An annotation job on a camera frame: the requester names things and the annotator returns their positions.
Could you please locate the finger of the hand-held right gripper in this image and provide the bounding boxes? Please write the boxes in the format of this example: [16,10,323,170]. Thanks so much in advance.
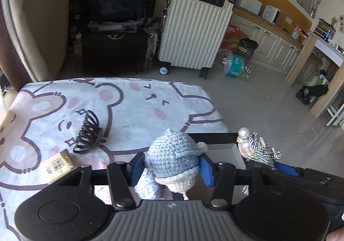
[273,162,305,177]

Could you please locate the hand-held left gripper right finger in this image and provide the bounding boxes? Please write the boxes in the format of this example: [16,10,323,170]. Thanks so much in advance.
[199,154,272,209]

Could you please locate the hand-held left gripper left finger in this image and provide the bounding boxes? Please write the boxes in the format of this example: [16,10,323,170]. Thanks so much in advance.
[50,152,147,210]

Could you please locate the striped pearl hair tie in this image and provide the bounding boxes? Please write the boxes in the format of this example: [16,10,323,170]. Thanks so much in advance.
[236,127,283,169]

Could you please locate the black cardboard box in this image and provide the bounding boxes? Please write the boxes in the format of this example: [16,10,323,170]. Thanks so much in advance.
[185,132,248,170]

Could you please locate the blue-grey crochet doll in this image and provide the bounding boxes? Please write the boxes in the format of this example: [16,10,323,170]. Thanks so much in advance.
[134,129,209,201]

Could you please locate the person's right hand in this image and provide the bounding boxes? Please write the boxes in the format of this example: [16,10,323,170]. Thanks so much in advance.
[327,230,344,241]

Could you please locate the bear printed blanket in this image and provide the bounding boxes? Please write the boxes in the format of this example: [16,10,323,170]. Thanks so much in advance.
[0,78,229,241]

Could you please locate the black hair claw clip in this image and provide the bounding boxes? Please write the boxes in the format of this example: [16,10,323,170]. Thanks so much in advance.
[73,109,104,154]

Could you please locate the small yellow packet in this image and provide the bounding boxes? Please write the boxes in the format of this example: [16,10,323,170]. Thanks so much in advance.
[43,149,79,184]

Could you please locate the wooden desk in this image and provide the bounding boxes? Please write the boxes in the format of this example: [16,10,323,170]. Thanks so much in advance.
[285,31,344,126]

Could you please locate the large teal-label water bottle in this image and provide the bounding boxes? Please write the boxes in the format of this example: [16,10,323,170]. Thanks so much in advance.
[218,51,253,79]

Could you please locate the black trash bin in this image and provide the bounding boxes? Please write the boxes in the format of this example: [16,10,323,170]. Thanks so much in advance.
[236,38,259,60]

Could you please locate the cream kitchen cabinets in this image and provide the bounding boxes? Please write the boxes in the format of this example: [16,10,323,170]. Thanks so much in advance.
[231,7,318,80]

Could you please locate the snack bags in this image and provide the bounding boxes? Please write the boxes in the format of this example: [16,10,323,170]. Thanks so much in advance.
[292,25,308,43]

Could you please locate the red green cardboard box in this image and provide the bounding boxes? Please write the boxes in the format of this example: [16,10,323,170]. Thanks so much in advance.
[220,24,249,53]

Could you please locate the small clear bottle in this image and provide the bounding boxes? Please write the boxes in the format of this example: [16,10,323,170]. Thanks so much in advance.
[73,34,83,57]

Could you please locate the white ribbed suitcase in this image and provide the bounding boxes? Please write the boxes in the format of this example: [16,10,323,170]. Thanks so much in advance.
[157,0,234,80]

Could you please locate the glass tank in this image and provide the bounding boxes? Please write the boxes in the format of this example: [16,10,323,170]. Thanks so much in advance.
[314,17,336,40]

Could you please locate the white countertop appliance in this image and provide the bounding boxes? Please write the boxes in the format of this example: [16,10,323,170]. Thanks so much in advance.
[262,5,281,23]

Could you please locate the dark blue bag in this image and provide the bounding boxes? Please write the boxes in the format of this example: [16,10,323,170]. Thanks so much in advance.
[86,0,147,22]

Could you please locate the white box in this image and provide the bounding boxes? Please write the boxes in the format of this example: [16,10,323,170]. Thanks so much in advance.
[236,0,262,15]

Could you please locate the brown curtain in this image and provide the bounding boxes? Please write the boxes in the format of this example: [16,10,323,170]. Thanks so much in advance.
[0,5,38,91]

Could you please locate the beige curtain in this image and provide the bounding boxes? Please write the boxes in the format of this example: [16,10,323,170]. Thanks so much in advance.
[0,0,81,83]

